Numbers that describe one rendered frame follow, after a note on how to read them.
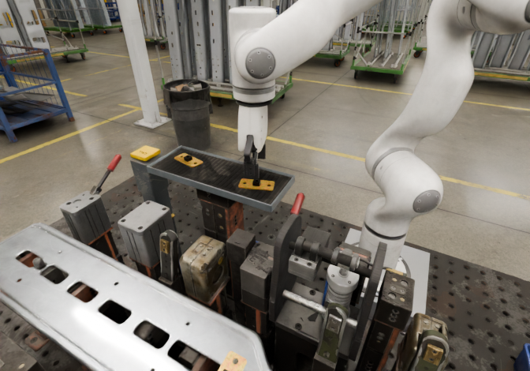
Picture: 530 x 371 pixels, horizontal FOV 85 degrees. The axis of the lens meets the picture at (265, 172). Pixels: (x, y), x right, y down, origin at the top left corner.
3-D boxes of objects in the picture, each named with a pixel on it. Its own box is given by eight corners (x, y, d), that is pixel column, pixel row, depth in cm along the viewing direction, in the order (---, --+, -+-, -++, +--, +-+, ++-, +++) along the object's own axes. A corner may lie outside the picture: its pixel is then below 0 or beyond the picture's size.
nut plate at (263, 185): (237, 187, 69) (237, 183, 69) (241, 179, 72) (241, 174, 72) (272, 191, 68) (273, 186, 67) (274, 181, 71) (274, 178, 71)
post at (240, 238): (235, 340, 84) (225, 240, 63) (244, 325, 88) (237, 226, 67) (250, 348, 82) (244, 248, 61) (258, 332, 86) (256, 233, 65)
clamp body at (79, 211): (91, 290, 98) (50, 207, 79) (119, 267, 107) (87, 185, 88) (111, 302, 94) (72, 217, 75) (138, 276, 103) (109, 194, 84)
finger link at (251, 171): (244, 150, 61) (244, 177, 64) (240, 157, 58) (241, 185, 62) (259, 151, 60) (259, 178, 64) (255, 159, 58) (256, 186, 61)
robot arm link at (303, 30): (431, -6, 43) (254, 101, 48) (380, -7, 56) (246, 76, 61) (419, -77, 38) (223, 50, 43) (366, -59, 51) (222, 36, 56)
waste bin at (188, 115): (162, 150, 334) (149, 87, 296) (193, 133, 374) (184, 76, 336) (196, 160, 314) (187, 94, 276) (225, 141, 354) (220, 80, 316)
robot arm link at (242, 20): (279, 89, 54) (271, 77, 61) (281, 7, 47) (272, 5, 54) (233, 91, 53) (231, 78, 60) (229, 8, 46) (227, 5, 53)
